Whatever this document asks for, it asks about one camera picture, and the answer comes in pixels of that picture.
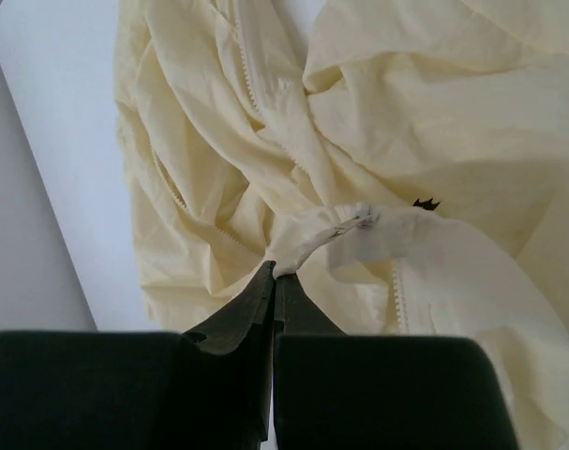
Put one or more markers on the cream yellow jacket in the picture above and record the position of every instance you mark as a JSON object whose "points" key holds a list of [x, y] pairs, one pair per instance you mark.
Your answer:
{"points": [[413, 170]]}

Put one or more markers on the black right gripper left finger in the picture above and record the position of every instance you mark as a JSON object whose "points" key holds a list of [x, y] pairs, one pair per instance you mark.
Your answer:
{"points": [[206, 388]]}

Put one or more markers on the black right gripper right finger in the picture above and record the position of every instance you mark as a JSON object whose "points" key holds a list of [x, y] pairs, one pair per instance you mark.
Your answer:
{"points": [[338, 391]]}

